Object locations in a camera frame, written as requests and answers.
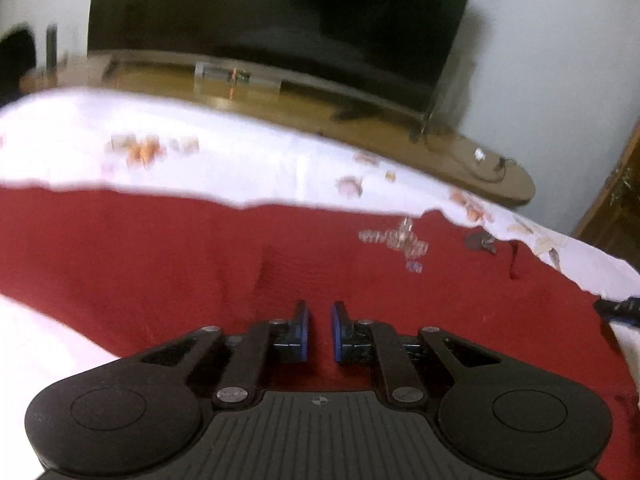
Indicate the white printed bedsheet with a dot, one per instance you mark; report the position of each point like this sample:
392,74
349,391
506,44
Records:
250,160

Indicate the red cloth garment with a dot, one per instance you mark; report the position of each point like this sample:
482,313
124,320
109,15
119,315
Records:
200,260

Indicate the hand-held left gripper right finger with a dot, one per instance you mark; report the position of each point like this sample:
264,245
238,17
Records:
338,335

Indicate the small white object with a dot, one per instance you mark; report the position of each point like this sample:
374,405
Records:
478,154

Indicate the black flat television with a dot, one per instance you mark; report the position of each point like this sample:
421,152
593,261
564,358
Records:
250,10

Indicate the grey set-top box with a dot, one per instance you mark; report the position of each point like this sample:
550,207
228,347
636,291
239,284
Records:
220,80

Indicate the brown wooden door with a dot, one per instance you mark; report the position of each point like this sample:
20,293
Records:
620,220

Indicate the dark upright object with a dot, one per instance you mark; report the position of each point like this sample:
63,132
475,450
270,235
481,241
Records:
51,47

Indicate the wooden television cabinet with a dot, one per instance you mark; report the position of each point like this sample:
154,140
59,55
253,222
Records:
300,107

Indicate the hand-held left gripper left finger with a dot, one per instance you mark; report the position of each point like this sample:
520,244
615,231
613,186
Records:
300,335

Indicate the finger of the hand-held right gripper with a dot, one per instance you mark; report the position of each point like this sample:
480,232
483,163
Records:
622,307

